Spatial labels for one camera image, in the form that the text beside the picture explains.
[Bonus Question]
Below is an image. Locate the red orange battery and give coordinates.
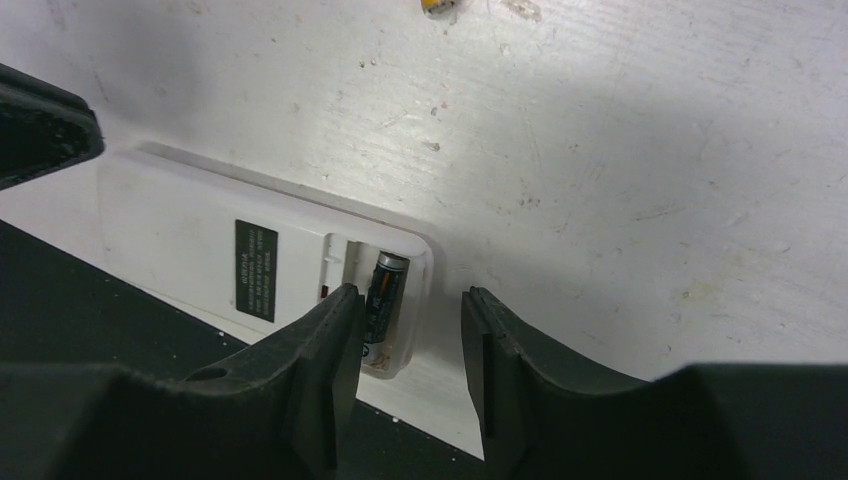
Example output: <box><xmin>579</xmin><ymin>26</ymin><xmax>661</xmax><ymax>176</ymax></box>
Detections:
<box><xmin>420</xmin><ymin>0</ymin><xmax>458</xmax><ymax>16</ymax></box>

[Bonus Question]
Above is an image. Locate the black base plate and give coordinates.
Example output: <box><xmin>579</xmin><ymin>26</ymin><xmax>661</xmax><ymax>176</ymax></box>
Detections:
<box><xmin>1</xmin><ymin>223</ymin><xmax>485</xmax><ymax>479</ymax></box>

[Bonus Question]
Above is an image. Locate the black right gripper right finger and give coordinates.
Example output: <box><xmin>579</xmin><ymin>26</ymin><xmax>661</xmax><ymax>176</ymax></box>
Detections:
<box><xmin>461</xmin><ymin>287</ymin><xmax>847</xmax><ymax>479</ymax></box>

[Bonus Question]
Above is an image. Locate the black battery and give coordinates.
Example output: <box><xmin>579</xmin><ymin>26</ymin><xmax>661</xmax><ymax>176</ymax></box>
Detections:
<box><xmin>362</xmin><ymin>251</ymin><xmax>408</xmax><ymax>365</ymax></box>

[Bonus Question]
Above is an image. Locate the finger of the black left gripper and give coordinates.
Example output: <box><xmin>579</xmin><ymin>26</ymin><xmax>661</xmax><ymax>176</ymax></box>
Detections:
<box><xmin>1</xmin><ymin>65</ymin><xmax>105</xmax><ymax>189</ymax></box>

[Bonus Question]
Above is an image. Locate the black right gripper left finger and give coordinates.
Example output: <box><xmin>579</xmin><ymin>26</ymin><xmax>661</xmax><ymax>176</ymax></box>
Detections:
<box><xmin>1</xmin><ymin>284</ymin><xmax>365</xmax><ymax>479</ymax></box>

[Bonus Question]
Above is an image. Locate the white remote control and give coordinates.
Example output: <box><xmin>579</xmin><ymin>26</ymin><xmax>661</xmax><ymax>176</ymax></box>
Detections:
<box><xmin>96</xmin><ymin>149</ymin><xmax>434</xmax><ymax>379</ymax></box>

